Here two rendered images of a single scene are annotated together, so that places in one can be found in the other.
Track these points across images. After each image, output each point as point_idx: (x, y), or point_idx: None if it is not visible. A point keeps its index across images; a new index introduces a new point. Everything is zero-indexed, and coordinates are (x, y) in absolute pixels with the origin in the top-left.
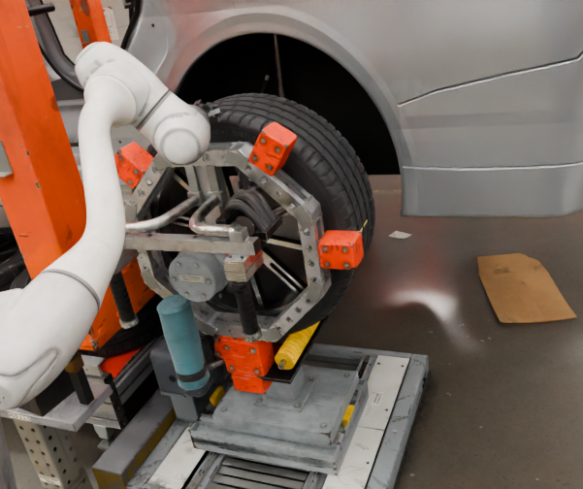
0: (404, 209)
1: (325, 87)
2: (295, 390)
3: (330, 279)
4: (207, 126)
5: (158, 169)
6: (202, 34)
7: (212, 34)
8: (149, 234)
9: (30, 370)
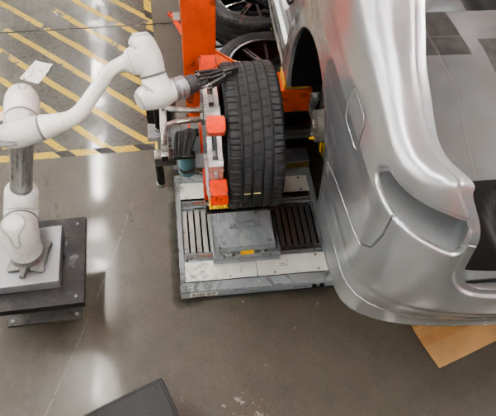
0: (315, 207)
1: None
2: (238, 218)
3: None
4: (162, 100)
5: None
6: (308, 18)
7: (309, 24)
8: (162, 109)
9: (5, 143)
